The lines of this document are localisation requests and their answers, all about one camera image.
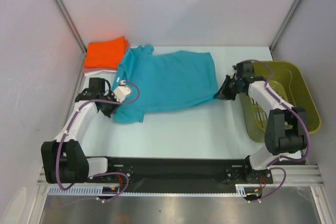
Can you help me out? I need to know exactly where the teal t shirt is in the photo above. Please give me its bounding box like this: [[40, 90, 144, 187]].
[[113, 45, 218, 124]]

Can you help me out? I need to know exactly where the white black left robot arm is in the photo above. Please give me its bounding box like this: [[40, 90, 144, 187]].
[[41, 78, 130, 184]]

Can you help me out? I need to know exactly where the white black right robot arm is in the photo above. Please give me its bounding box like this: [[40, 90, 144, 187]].
[[214, 60, 311, 183]]

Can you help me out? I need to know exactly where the folded white t shirt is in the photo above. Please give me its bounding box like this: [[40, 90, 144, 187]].
[[84, 69, 117, 77]]

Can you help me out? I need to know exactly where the folded orange t shirt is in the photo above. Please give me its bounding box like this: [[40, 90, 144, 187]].
[[83, 36, 129, 69]]

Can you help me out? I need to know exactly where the olive green plastic basket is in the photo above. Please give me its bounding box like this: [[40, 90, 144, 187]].
[[239, 61, 321, 143]]

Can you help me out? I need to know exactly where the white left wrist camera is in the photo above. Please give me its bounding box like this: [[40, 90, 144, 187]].
[[113, 80, 132, 103]]

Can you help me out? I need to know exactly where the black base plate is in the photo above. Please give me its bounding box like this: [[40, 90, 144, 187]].
[[52, 155, 308, 195]]

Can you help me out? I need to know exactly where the slotted grey cable duct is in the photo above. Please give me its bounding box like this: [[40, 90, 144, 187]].
[[48, 184, 261, 197]]

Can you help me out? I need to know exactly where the aluminium rail profile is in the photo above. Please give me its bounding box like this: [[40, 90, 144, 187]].
[[36, 164, 325, 186]]

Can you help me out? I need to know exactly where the aluminium corner post right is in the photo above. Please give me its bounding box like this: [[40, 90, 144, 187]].
[[269, 0, 303, 54]]

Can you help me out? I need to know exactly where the aluminium corner post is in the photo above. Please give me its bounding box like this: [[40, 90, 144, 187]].
[[38, 0, 88, 54], [269, 0, 303, 54]]

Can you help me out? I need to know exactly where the aluminium corner post left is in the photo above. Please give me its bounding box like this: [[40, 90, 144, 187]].
[[38, 0, 88, 54]]

